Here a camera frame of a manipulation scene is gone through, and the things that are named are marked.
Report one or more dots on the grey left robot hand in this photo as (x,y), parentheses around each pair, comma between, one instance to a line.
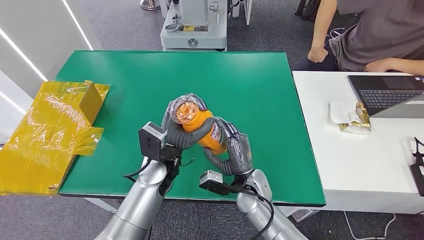
(185,137)

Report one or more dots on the person's right hand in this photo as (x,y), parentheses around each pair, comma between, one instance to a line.
(317,54)

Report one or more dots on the person's left hand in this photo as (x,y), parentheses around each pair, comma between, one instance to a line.
(377,66)

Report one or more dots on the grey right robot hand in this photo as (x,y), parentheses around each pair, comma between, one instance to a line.
(240,152)

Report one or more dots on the orange plastic bottle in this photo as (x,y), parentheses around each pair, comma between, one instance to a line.
(198,121)

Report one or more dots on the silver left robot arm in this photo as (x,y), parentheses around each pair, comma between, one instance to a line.
(142,198)

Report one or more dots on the person's right forearm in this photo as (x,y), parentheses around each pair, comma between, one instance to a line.
(321,24)

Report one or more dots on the person's left forearm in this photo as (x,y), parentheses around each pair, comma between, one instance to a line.
(409,65)

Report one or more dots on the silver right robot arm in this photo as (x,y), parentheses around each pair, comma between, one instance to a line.
(258,208)

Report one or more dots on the dark grey laptop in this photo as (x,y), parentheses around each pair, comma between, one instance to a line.
(381,90)

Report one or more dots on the person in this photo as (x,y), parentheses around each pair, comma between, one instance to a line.
(381,30)

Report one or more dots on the gold foil packet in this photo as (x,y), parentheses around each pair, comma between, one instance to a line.
(361,120)

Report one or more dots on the white paper tissue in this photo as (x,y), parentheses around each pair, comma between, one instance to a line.
(338,111)

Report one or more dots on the grey table foot plate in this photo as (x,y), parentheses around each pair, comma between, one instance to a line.
(303,215)

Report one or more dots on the grey machine base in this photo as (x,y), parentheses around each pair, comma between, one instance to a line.
(193,33)

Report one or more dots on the white table leg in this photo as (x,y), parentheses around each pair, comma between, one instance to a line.
(101,205)

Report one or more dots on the black power adapter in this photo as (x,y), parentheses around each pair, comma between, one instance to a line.
(418,178)

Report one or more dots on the chrome chair base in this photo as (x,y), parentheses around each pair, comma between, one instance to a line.
(150,4)

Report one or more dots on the yellow taped cardboard box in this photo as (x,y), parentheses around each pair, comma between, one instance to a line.
(46,142)

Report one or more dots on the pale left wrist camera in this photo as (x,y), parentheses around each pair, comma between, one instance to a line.
(150,140)

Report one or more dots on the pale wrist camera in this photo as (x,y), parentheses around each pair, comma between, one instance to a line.
(150,140)
(212,179)

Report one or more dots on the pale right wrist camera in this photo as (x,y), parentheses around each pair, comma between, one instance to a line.
(212,179)

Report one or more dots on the white stand frame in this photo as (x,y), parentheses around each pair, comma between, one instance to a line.
(247,11)

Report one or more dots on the white wall light strip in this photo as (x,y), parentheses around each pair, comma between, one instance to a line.
(11,102)
(24,57)
(78,26)

